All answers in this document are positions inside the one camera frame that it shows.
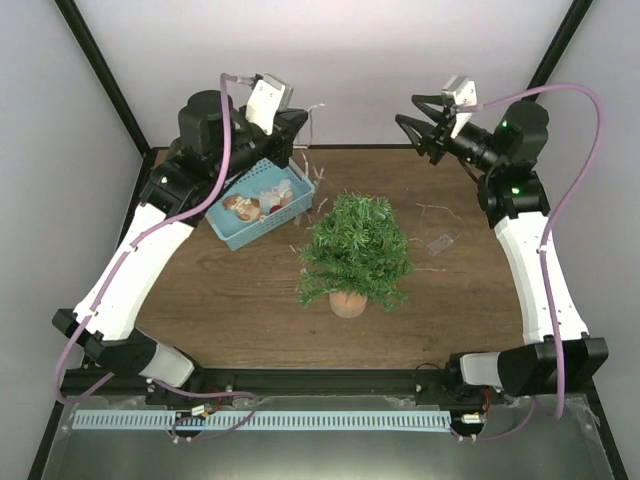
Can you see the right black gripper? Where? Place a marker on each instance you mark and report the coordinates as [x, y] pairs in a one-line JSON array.
[[429, 141]]

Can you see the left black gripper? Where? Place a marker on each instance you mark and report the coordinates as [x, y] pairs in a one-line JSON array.
[[286, 126]]

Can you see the small green christmas tree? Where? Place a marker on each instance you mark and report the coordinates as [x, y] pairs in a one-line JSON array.
[[359, 248]]

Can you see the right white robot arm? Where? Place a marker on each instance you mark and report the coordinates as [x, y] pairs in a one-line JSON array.
[[559, 355]]

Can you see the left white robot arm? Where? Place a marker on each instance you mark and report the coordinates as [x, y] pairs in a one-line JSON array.
[[216, 143]]

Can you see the blue plastic basket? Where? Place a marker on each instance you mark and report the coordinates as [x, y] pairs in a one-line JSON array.
[[263, 176]]

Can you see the gingerbread figure ornament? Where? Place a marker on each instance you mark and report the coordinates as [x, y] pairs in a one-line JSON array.
[[246, 209]]

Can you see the clear battery box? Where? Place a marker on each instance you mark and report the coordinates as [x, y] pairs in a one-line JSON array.
[[440, 244]]

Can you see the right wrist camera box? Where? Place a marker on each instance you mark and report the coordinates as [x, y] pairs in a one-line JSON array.
[[458, 92]]

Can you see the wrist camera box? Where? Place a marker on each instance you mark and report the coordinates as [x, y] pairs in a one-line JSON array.
[[458, 92], [269, 96]]

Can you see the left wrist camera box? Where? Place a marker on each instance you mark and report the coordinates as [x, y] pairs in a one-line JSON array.
[[269, 96]]

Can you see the black frame post right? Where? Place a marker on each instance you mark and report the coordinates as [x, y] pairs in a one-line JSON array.
[[573, 18]]

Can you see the black frame post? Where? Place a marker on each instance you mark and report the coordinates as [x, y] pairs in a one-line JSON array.
[[573, 18], [92, 52]]

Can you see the black frame post left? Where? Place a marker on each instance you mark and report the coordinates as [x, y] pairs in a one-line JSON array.
[[92, 52]]

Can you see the black aluminium front rail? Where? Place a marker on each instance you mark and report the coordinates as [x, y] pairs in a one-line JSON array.
[[425, 386]]

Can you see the light blue cable duct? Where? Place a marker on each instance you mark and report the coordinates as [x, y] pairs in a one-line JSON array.
[[423, 421]]

